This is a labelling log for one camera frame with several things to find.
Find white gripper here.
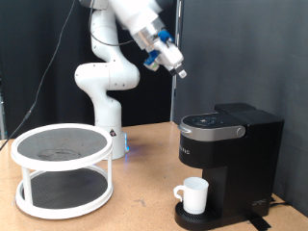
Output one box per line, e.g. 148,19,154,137
154,40,188,79

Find black Keurig coffee machine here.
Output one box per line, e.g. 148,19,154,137
173,102,285,231

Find white mug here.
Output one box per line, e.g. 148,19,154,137
172,176,210,216

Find silver vertical pole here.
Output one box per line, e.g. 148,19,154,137
169,0,185,123

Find dark grey partition panel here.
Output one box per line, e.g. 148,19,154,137
174,0,308,218

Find white two-tier turntable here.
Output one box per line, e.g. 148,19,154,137
10,122,115,220

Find black backdrop curtain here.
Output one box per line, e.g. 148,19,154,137
0,0,178,140

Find black tape strip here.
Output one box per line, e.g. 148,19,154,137
245,214,272,231

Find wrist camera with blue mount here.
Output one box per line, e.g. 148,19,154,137
142,49,161,72

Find blue cable clip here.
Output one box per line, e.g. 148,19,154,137
157,29,175,44

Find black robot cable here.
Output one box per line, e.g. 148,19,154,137
0,0,136,152

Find black power cord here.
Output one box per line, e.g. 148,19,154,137
269,195,292,209

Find grey metal post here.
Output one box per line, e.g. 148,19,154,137
0,71,7,141

